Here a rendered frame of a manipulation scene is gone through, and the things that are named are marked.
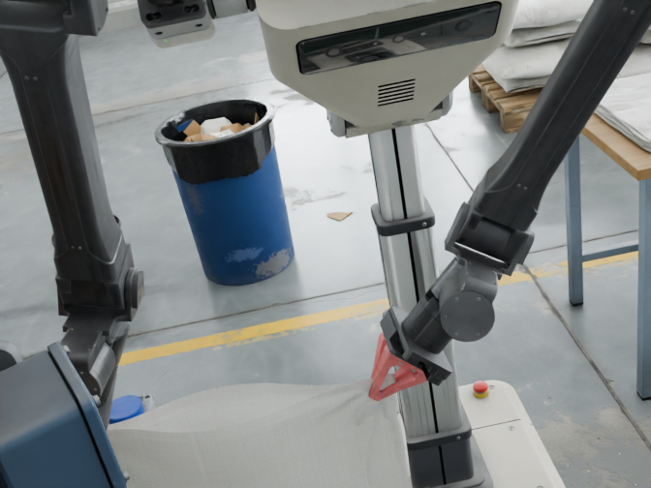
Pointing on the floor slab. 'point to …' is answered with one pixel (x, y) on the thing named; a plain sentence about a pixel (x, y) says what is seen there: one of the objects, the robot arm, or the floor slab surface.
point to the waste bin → (232, 191)
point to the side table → (616, 142)
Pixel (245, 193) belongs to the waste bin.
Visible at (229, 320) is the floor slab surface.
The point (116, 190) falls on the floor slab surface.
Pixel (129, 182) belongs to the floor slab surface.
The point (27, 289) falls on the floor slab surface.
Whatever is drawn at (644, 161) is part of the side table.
